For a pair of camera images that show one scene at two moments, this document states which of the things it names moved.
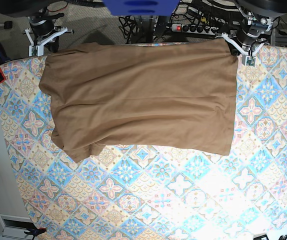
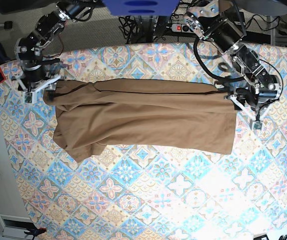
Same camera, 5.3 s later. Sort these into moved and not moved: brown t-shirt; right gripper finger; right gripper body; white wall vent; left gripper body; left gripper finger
Moved: brown t-shirt; left gripper finger; right gripper finger; right gripper body; left gripper body
Not moved: white wall vent
